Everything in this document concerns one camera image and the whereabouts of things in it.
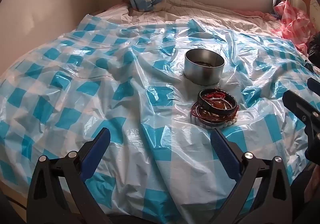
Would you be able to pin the thin dark red bangle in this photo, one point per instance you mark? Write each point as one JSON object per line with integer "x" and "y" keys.
{"x": 193, "y": 110}

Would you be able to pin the black plastic bag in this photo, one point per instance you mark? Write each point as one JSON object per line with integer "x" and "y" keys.
{"x": 315, "y": 49}

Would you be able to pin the blue checked plastic sheet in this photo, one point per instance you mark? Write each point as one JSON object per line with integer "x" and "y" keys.
{"x": 75, "y": 76}

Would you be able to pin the round metal tin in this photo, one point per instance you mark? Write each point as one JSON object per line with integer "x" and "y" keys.
{"x": 200, "y": 71}

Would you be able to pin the pink checked plastic sheet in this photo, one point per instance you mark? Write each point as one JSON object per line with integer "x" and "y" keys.
{"x": 292, "y": 21}

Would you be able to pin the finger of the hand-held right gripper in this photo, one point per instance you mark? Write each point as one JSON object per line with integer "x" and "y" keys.
{"x": 314, "y": 84}
{"x": 295, "y": 104}

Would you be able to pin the small black device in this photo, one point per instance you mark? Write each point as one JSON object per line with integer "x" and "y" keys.
{"x": 308, "y": 67}

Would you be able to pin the pink blanket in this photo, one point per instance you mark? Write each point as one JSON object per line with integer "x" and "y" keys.
{"x": 255, "y": 12}

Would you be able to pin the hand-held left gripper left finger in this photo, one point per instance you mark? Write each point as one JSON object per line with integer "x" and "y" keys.
{"x": 98, "y": 146}

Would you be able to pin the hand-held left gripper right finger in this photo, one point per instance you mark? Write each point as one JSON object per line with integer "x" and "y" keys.
{"x": 222, "y": 149}

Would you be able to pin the striped beige bedsheet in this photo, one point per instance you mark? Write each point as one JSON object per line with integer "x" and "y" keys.
{"x": 200, "y": 11}

